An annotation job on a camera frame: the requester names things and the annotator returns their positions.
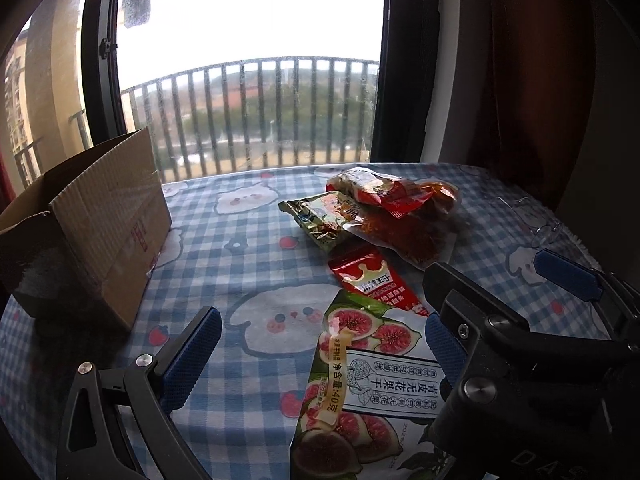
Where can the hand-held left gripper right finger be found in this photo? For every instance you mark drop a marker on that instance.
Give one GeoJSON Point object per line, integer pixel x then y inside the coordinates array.
{"type": "Point", "coordinates": [442, 345]}

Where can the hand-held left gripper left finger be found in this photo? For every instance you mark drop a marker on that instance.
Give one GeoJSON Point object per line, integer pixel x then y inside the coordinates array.
{"type": "Point", "coordinates": [192, 355]}

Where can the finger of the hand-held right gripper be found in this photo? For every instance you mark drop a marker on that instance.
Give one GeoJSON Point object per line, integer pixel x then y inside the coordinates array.
{"type": "Point", "coordinates": [500, 345]}
{"type": "Point", "coordinates": [570, 275]}

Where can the red crown-print snack packet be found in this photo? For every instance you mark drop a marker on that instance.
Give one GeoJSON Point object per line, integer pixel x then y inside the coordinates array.
{"type": "Point", "coordinates": [370, 275]}

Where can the clear bag of red strips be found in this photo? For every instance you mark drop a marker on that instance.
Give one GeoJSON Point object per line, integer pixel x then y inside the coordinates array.
{"type": "Point", "coordinates": [410, 240]}

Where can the fig-print dried fruit bag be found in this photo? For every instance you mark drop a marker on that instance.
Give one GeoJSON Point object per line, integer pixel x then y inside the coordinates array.
{"type": "Point", "coordinates": [350, 410]}

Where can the brown cardboard box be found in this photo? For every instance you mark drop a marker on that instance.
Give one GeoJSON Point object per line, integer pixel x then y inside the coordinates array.
{"type": "Point", "coordinates": [110, 220]}

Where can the red and white snack packet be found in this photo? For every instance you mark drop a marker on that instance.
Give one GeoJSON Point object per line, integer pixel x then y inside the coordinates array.
{"type": "Point", "coordinates": [370, 185]}

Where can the green foil snack packet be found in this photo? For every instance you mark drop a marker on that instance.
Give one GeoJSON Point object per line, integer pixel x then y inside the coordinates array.
{"type": "Point", "coordinates": [320, 215]}

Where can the clear plastic tablecloth clip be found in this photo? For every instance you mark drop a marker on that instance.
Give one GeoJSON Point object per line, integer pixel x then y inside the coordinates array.
{"type": "Point", "coordinates": [547, 230]}

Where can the dark red curtain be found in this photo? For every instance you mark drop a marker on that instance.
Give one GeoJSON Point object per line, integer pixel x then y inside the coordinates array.
{"type": "Point", "coordinates": [525, 60]}

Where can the balcony railing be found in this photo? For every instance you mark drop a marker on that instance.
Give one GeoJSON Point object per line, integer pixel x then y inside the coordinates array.
{"type": "Point", "coordinates": [250, 61]}

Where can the apartment building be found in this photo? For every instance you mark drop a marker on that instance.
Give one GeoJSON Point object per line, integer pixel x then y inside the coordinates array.
{"type": "Point", "coordinates": [17, 100]}

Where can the black window latch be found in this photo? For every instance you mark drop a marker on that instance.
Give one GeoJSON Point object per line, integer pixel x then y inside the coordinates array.
{"type": "Point", "coordinates": [106, 46]}

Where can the black window frame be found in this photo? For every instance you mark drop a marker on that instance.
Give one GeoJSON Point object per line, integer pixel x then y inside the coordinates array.
{"type": "Point", "coordinates": [100, 85]}

